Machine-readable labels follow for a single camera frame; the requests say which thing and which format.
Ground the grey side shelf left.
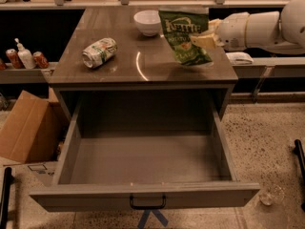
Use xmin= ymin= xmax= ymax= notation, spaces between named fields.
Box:
xmin=0 ymin=62 xmax=57 ymax=84

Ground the black bar left edge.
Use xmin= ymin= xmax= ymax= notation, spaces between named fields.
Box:
xmin=0 ymin=167 xmax=13 ymax=229

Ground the crushed green white soda can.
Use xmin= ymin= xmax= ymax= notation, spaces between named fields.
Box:
xmin=82 ymin=37 xmax=117 ymax=69

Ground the red soda can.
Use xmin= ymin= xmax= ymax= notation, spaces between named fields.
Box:
xmin=33 ymin=52 xmax=49 ymax=69
xmin=6 ymin=49 xmax=23 ymax=69

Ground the grey side shelf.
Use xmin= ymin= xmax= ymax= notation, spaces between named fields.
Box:
xmin=234 ymin=57 xmax=305 ymax=78
xmin=0 ymin=62 xmax=57 ymax=84

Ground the black bar right edge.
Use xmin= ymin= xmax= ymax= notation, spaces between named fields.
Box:
xmin=293 ymin=138 xmax=305 ymax=213

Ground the grey cabinet with counter top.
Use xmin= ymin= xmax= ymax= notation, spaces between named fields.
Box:
xmin=49 ymin=6 xmax=237 ymax=114

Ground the white pump bottle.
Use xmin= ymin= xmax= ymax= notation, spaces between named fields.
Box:
xmin=14 ymin=38 xmax=36 ymax=69

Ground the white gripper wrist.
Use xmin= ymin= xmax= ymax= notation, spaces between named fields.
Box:
xmin=190 ymin=12 xmax=250 ymax=52

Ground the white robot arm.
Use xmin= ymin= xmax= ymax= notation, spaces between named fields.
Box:
xmin=190 ymin=0 xmax=305 ymax=55

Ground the white ceramic bowl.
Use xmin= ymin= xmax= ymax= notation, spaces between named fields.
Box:
xmin=133 ymin=10 xmax=161 ymax=36

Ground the red soda can right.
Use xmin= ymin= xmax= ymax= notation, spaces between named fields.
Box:
xmin=33 ymin=52 xmax=49 ymax=69

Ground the open grey top drawer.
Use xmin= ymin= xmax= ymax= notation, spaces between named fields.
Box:
xmin=30 ymin=90 xmax=259 ymax=212

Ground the folded white cloth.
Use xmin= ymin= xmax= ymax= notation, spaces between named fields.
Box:
xmin=226 ymin=52 xmax=254 ymax=65

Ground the clear glass on floor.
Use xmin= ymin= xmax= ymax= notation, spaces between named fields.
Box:
xmin=259 ymin=184 xmax=285 ymax=206

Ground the red soda can left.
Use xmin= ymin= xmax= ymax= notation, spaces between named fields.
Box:
xmin=6 ymin=49 xmax=23 ymax=69

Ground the brown cardboard box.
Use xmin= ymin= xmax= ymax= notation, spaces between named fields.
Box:
xmin=0 ymin=90 xmax=69 ymax=163

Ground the black bar edge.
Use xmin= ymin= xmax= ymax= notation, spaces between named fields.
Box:
xmin=0 ymin=167 xmax=13 ymax=229
xmin=293 ymin=138 xmax=305 ymax=213

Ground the black drawer handle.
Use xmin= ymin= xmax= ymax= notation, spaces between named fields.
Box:
xmin=129 ymin=195 xmax=167 ymax=210

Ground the grey side shelf right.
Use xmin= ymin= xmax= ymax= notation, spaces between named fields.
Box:
xmin=234 ymin=57 xmax=305 ymax=78

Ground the green jalapeno chip bag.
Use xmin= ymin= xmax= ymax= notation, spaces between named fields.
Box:
xmin=158 ymin=7 xmax=213 ymax=67

